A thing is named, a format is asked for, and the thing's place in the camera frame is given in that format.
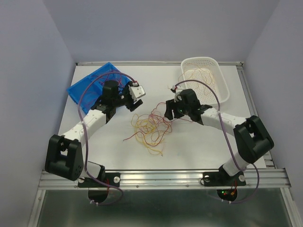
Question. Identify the blue plastic bin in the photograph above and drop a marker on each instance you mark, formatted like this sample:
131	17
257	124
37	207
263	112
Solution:
95	91

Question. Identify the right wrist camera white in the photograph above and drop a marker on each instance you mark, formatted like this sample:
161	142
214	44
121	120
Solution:
176	89

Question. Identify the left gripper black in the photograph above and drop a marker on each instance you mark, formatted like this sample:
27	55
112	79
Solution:
131	106

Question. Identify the white perforated basket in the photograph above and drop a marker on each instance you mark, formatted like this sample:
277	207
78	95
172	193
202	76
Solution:
206	70

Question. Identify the aluminium front rail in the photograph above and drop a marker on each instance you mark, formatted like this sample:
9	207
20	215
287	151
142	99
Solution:
160	179

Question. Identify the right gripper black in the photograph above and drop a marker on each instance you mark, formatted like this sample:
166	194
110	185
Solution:
171	105

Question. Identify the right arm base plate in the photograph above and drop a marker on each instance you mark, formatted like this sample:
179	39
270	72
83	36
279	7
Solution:
222	179

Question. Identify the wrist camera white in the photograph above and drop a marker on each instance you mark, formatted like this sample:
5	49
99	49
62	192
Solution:
136	91
176	89

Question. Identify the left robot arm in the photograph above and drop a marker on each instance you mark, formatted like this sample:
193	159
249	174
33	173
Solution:
65	157

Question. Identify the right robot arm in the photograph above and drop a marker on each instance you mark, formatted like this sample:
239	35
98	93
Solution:
252	138

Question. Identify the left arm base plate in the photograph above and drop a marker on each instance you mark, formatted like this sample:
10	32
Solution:
111	178

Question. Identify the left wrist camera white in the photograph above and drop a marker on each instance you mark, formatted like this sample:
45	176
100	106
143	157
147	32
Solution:
136	91

